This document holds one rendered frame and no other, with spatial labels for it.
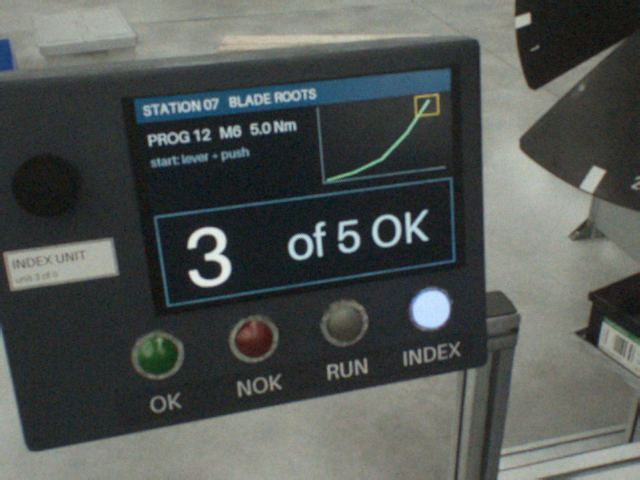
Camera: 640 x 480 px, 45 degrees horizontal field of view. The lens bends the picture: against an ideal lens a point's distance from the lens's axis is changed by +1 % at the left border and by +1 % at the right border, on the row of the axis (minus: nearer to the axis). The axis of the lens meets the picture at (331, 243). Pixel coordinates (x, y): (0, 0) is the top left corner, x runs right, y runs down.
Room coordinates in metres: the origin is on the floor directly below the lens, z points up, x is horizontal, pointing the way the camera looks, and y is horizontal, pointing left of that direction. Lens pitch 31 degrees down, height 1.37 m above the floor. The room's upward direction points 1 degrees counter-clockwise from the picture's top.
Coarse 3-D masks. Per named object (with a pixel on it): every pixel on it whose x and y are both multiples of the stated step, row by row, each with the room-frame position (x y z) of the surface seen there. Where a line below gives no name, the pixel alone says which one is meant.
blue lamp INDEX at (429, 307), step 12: (420, 288) 0.35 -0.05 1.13; (432, 288) 0.35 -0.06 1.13; (408, 300) 0.35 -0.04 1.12; (420, 300) 0.34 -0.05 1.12; (432, 300) 0.34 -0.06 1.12; (444, 300) 0.35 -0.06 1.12; (408, 312) 0.34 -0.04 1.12; (420, 312) 0.34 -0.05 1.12; (432, 312) 0.34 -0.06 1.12; (444, 312) 0.34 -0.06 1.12; (420, 324) 0.34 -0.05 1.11; (432, 324) 0.34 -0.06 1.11; (444, 324) 0.35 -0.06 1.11
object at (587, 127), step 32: (608, 64) 0.95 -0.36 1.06; (576, 96) 0.94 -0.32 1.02; (608, 96) 0.92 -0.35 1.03; (544, 128) 0.93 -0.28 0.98; (576, 128) 0.91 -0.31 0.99; (608, 128) 0.89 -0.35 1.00; (544, 160) 0.90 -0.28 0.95; (576, 160) 0.88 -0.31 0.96; (608, 160) 0.87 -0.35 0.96; (608, 192) 0.84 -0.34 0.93
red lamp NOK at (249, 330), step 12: (240, 324) 0.32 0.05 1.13; (252, 324) 0.32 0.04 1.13; (264, 324) 0.32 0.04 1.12; (228, 336) 0.32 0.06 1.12; (240, 336) 0.32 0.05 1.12; (252, 336) 0.32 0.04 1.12; (264, 336) 0.32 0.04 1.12; (276, 336) 0.32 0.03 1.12; (240, 348) 0.32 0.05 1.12; (252, 348) 0.32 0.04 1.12; (264, 348) 0.32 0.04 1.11; (252, 360) 0.32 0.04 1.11
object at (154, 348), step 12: (144, 336) 0.31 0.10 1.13; (156, 336) 0.31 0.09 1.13; (168, 336) 0.31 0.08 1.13; (132, 348) 0.31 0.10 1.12; (144, 348) 0.31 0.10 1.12; (156, 348) 0.31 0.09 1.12; (168, 348) 0.31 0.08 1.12; (180, 348) 0.31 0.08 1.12; (132, 360) 0.31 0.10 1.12; (144, 360) 0.30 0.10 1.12; (156, 360) 0.30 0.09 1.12; (168, 360) 0.31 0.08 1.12; (180, 360) 0.31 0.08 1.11; (144, 372) 0.31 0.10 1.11; (156, 372) 0.30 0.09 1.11; (168, 372) 0.31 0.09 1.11
